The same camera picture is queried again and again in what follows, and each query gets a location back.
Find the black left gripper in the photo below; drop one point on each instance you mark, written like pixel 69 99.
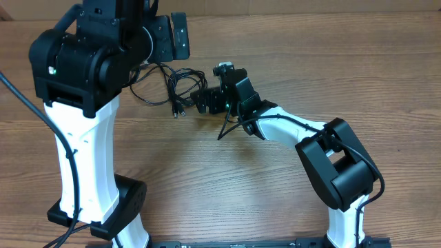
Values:
pixel 160 28

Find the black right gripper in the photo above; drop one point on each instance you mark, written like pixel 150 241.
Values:
pixel 207 94

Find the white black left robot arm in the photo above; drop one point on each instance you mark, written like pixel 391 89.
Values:
pixel 80 67

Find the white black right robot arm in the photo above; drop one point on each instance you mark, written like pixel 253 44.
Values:
pixel 339 168

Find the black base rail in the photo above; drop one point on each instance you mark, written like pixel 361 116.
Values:
pixel 241 244

